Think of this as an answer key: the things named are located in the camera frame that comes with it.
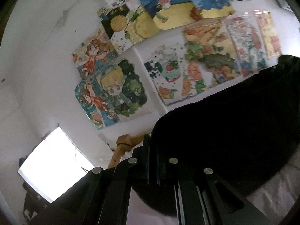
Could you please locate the large black garment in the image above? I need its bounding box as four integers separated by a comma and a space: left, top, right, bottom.
130, 54, 300, 217

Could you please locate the bright window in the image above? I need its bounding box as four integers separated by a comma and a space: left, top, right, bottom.
18, 127, 94, 203

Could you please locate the pink bed sheet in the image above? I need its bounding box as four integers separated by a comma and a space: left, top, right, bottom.
126, 155, 299, 224

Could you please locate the blond child forest painting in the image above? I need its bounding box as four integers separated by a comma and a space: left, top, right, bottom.
74, 58, 154, 131

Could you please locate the orange slices drink painting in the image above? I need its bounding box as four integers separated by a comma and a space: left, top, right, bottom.
143, 42, 208, 106

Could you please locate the red haired girl painting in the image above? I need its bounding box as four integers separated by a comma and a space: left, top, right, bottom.
72, 26, 118, 79

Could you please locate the yellow pig chick painting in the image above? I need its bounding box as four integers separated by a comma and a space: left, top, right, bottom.
253, 10, 282, 58

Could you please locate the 2024 dragon city painting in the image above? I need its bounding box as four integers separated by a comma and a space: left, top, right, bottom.
224, 15, 267, 77

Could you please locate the sunflower night painting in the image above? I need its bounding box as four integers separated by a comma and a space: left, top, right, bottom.
97, 0, 160, 54

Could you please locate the blue yellow mushroom painting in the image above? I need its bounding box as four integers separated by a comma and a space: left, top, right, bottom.
139, 0, 235, 31

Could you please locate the wooden bed frame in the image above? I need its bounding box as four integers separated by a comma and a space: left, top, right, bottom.
107, 133, 144, 169

